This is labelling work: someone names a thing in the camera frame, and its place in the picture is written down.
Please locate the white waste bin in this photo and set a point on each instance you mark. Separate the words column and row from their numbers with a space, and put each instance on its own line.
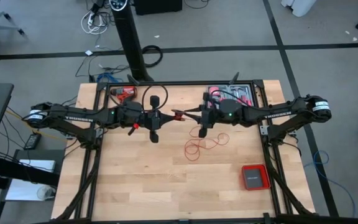
column 300, row 6

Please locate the black power adapter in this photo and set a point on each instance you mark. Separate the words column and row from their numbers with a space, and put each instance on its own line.
column 32, row 141

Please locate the small white tag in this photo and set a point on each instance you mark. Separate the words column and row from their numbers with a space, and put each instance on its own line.
column 88, row 52

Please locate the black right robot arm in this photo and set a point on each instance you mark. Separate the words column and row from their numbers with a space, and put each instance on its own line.
column 275, row 113

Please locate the grey tool kit case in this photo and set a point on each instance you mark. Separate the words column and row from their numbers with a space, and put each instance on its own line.
column 241, row 91

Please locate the black cabinet box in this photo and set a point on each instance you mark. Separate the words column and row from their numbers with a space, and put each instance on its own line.
column 157, row 6

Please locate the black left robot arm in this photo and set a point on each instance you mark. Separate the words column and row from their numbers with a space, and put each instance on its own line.
column 79, row 118

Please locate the black metal table frame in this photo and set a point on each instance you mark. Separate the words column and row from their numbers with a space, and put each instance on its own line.
column 197, row 83

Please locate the black side table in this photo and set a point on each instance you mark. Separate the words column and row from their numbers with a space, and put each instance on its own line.
column 39, row 154

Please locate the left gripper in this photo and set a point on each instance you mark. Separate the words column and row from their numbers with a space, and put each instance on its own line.
column 154, row 119

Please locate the red plastic tray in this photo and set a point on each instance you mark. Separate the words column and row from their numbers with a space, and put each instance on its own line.
column 243, row 177

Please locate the black tower fan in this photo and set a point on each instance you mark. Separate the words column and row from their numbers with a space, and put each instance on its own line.
column 129, row 37

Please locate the red tape measure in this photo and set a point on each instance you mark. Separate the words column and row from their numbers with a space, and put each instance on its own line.
column 213, row 90

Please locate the white paper sheet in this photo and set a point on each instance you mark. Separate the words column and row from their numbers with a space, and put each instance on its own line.
column 37, row 165

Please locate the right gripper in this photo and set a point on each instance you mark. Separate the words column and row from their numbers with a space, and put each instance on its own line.
column 208, row 115

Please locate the grey flat box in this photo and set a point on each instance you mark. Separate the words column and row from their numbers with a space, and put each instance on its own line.
column 255, row 178

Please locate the clear plastic cup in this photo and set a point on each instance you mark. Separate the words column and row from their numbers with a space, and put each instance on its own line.
column 45, row 193

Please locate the red tape tag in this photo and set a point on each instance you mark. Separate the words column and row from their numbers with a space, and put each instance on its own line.
column 135, row 126

